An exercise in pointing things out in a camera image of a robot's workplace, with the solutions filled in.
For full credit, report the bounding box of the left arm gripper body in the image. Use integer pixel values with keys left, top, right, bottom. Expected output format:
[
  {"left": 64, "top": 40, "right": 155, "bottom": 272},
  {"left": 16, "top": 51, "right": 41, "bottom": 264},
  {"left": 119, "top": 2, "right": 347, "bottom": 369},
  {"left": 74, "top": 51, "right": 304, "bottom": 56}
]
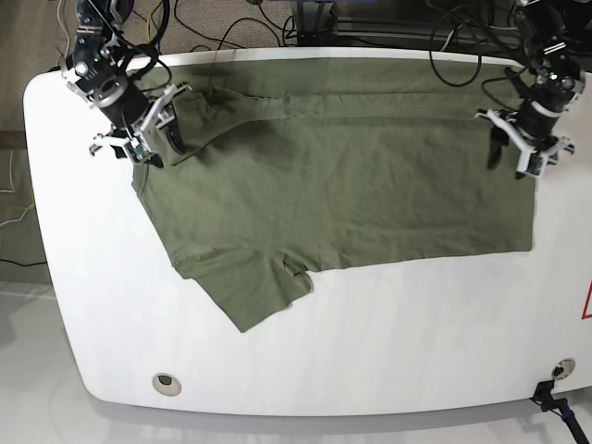
[{"left": 475, "top": 99, "right": 575, "bottom": 162}]

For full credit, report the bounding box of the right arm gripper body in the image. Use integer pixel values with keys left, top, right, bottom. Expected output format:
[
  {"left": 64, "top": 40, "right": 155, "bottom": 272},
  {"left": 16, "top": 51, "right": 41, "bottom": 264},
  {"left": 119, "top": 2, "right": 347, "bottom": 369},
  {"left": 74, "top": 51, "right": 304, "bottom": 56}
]
[{"left": 89, "top": 81, "right": 191, "bottom": 155}]

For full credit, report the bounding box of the olive green T-shirt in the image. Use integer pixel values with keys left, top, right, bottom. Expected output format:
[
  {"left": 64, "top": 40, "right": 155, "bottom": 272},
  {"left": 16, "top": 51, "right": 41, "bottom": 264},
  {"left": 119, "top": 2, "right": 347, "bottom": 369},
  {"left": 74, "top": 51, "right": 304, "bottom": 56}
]
[{"left": 132, "top": 58, "right": 536, "bottom": 331}]

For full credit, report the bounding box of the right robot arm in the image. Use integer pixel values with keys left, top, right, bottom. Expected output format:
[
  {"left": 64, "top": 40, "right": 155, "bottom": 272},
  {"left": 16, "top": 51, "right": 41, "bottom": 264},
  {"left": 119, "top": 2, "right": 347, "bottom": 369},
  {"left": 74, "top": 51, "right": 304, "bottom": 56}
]
[{"left": 61, "top": 1, "right": 191, "bottom": 168}]

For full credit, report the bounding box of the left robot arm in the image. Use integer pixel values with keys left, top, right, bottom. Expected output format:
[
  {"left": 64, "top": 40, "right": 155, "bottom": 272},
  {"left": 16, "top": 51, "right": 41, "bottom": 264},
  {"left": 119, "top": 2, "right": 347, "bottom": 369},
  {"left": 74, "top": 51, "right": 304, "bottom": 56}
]
[{"left": 476, "top": 1, "right": 586, "bottom": 179}]

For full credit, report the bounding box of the red triangle sticker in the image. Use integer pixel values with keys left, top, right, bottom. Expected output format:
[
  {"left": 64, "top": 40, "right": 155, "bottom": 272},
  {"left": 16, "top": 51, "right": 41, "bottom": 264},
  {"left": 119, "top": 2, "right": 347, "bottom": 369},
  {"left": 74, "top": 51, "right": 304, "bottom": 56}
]
[{"left": 581, "top": 282, "right": 592, "bottom": 320}]

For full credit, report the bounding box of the right silver table grommet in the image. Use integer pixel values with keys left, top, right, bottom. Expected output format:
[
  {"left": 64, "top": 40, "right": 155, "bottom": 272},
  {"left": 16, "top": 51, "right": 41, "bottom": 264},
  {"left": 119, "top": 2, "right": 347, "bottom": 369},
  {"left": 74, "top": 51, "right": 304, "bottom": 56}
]
[{"left": 551, "top": 358, "right": 576, "bottom": 380}]

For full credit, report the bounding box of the silver table grommet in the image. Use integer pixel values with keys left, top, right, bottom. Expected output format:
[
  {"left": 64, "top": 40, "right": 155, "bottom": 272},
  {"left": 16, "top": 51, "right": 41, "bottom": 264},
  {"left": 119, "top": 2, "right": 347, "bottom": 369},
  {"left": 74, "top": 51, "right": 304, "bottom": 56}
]
[
  {"left": 551, "top": 358, "right": 576, "bottom": 380},
  {"left": 152, "top": 373, "right": 182, "bottom": 397}
]

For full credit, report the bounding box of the left silver table grommet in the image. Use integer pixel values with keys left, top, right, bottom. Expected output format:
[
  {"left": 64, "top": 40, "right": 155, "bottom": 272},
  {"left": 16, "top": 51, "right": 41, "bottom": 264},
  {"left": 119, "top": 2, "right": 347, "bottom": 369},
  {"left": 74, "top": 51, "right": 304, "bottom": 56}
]
[{"left": 152, "top": 373, "right": 182, "bottom": 397}]

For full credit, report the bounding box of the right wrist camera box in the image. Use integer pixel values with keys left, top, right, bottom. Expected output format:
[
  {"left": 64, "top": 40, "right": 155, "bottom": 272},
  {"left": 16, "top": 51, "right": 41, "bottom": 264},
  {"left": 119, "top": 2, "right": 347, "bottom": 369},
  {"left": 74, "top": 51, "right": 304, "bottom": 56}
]
[{"left": 124, "top": 137, "right": 154, "bottom": 164}]

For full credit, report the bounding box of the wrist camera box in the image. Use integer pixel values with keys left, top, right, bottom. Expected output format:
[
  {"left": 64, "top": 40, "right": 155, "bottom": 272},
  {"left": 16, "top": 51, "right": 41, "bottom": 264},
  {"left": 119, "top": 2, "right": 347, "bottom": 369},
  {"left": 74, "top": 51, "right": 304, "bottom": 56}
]
[
  {"left": 124, "top": 137, "right": 154, "bottom": 164},
  {"left": 516, "top": 151, "right": 548, "bottom": 179}
]

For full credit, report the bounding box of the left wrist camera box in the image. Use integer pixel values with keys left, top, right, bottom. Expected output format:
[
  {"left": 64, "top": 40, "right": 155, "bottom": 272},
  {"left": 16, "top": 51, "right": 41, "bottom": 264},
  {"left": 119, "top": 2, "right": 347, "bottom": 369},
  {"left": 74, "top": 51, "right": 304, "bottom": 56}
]
[{"left": 516, "top": 151, "right": 548, "bottom": 179}]

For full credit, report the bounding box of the yellow floor cable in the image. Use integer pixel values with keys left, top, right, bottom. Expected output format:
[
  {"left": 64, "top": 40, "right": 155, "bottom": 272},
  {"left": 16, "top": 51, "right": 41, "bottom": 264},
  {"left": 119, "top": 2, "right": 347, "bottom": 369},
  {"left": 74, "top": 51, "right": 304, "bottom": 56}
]
[{"left": 145, "top": 0, "right": 163, "bottom": 55}]

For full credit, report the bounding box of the white floor cable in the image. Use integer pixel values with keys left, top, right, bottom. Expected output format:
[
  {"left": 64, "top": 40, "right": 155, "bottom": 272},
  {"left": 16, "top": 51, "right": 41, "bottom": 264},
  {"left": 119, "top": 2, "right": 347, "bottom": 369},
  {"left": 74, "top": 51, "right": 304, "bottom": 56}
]
[{"left": 53, "top": 0, "right": 73, "bottom": 66}]

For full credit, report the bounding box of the black aluminium frame post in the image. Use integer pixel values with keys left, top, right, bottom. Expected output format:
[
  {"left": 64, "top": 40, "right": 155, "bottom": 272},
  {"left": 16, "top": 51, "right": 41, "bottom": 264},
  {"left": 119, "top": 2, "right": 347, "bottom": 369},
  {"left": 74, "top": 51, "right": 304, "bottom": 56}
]
[{"left": 290, "top": 1, "right": 337, "bottom": 47}]

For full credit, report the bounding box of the black clamp with cable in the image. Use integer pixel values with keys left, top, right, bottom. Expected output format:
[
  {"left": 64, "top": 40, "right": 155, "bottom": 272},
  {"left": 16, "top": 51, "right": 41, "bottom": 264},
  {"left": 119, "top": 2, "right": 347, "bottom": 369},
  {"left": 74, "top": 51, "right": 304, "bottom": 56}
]
[{"left": 530, "top": 380, "right": 590, "bottom": 444}]

